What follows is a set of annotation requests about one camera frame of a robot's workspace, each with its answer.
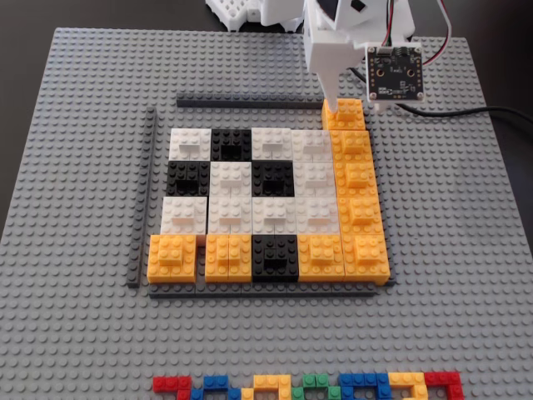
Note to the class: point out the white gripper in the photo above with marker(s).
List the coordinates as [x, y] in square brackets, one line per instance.
[331, 72]

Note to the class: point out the yellow brick cube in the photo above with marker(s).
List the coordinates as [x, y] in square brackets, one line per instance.
[216, 271]
[352, 273]
[156, 271]
[345, 225]
[339, 154]
[341, 187]
[352, 121]
[306, 271]

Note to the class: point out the white brick cube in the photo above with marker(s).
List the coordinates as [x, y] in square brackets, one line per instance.
[306, 208]
[260, 139]
[300, 143]
[302, 185]
[183, 139]
[218, 183]
[262, 208]
[170, 212]
[216, 208]

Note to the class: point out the black brick cube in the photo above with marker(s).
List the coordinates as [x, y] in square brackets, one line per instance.
[175, 183]
[220, 141]
[260, 183]
[260, 250]

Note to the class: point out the dark grey brick strip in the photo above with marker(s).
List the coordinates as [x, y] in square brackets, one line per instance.
[250, 101]
[143, 187]
[250, 291]

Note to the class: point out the grey studded baseplate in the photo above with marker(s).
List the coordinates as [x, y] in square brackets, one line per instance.
[83, 166]

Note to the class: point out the blue brick letter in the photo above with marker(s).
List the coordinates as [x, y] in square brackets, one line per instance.
[216, 381]
[362, 380]

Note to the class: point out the green brick letter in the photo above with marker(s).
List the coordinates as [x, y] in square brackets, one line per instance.
[320, 380]

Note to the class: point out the yellow brick letter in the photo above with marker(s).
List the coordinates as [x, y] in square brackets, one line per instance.
[408, 378]
[270, 381]

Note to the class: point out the red brick letter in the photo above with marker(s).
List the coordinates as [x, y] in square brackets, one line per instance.
[166, 383]
[443, 378]

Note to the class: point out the black camera circuit board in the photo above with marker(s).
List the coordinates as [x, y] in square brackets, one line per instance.
[395, 75]

